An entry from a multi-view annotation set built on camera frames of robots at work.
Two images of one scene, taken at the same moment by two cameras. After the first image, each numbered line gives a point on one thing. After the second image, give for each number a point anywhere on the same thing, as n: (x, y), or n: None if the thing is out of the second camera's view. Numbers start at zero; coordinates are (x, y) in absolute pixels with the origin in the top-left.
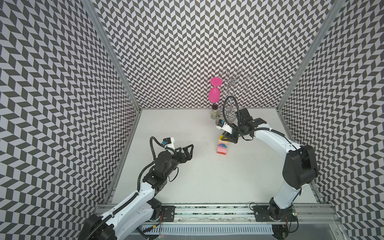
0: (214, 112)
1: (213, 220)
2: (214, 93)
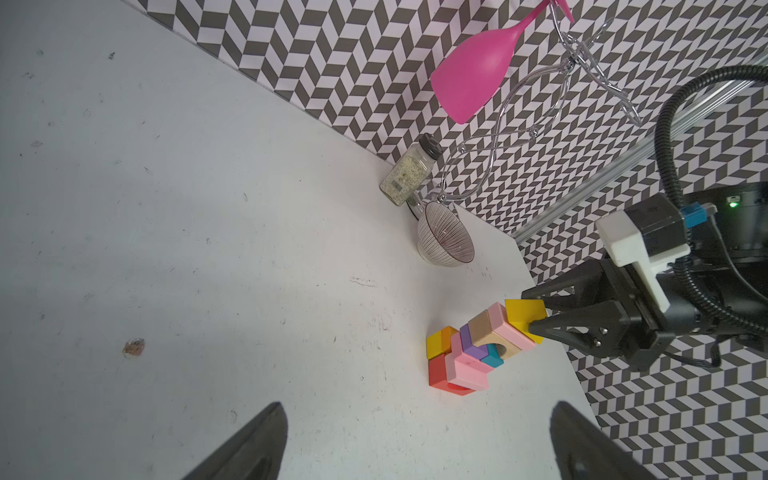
0: (403, 180)
1: None
2: (473, 71)
